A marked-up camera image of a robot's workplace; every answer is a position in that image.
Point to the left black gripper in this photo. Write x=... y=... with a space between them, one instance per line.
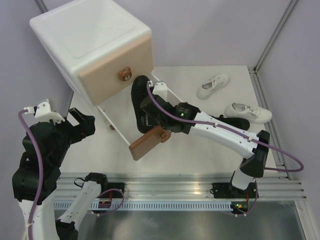
x=86 y=126

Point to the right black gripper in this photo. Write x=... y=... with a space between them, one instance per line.
x=151 y=122

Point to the brown bear knob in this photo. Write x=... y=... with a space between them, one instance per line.
x=125 y=74
x=165 y=136

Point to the black canvas shoe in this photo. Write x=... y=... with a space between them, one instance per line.
x=138 y=93

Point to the brown drawer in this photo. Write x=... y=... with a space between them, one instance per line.
x=124 y=114

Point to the beige drawer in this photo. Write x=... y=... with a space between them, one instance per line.
x=101 y=79

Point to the black canvas shoe sideways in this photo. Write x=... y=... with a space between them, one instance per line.
x=236 y=122

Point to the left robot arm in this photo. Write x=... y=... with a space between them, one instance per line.
x=35 y=182

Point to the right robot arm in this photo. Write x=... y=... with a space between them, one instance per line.
x=190 y=120

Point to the white plastic shoe cabinet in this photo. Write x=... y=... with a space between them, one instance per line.
x=81 y=32

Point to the white sneaker far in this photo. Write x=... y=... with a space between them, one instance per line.
x=212 y=85

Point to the white sneaker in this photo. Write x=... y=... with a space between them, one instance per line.
x=254 y=114
x=212 y=85

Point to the white sneaker near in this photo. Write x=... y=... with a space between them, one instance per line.
x=254 y=114

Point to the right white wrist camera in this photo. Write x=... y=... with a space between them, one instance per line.
x=159 y=92

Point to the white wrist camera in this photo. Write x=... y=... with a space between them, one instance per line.
x=44 y=111
x=159 y=92

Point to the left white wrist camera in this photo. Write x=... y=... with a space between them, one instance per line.
x=44 y=111

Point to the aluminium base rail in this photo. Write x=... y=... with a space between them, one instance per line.
x=188 y=187

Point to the white slotted cable duct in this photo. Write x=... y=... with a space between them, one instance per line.
x=130 y=205

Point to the right aluminium frame post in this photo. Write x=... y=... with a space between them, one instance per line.
x=275 y=34

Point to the aluminium frame post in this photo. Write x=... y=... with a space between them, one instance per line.
x=275 y=34
x=43 y=6

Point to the left aluminium frame post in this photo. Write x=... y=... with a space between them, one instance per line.
x=43 y=6

